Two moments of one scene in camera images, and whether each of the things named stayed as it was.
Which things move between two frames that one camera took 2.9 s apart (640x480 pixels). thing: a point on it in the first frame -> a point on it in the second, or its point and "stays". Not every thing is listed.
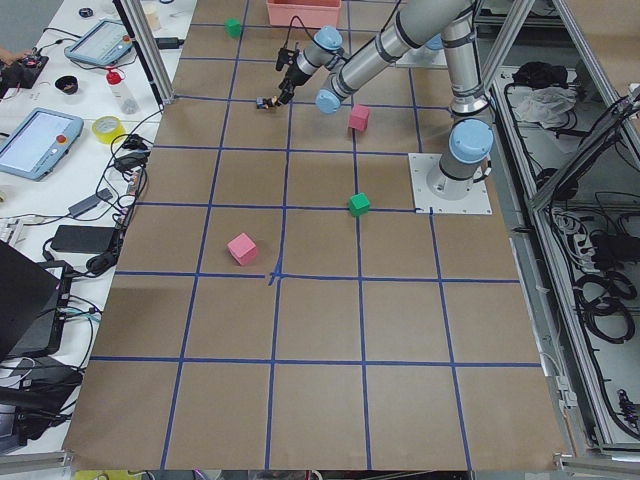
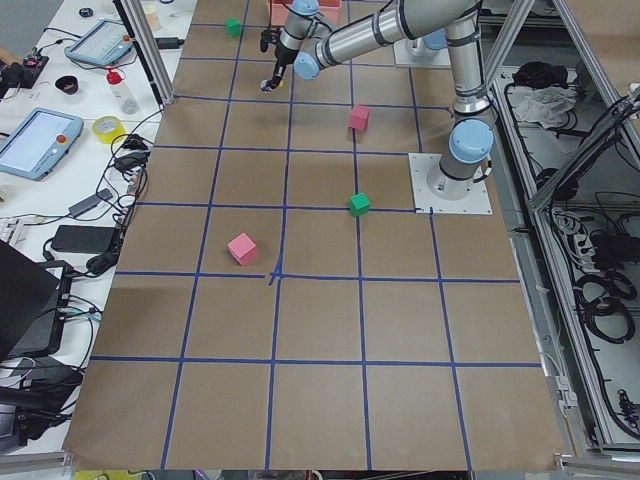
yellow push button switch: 262,102 -> 265,85
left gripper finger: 287,87 -> 277,75
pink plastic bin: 311,13 stays
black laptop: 34,300 stays
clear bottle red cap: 125,99 stays
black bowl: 67,84 stays
